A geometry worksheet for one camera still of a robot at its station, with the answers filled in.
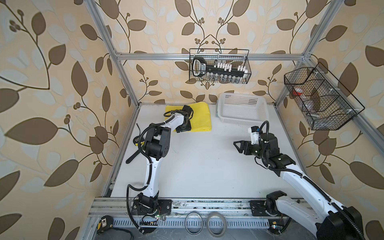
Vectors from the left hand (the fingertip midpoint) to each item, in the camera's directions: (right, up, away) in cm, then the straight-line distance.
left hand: (182, 127), depth 104 cm
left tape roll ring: (+9, -44, -33) cm, 56 cm away
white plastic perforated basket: (+46, +14, +12) cm, 49 cm away
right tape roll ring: (+20, -44, -33) cm, 59 cm away
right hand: (+34, -7, -22) cm, 41 cm away
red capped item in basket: (+66, +21, -23) cm, 73 cm away
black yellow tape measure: (-32, -42, -36) cm, 64 cm away
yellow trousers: (+13, +6, +4) cm, 15 cm away
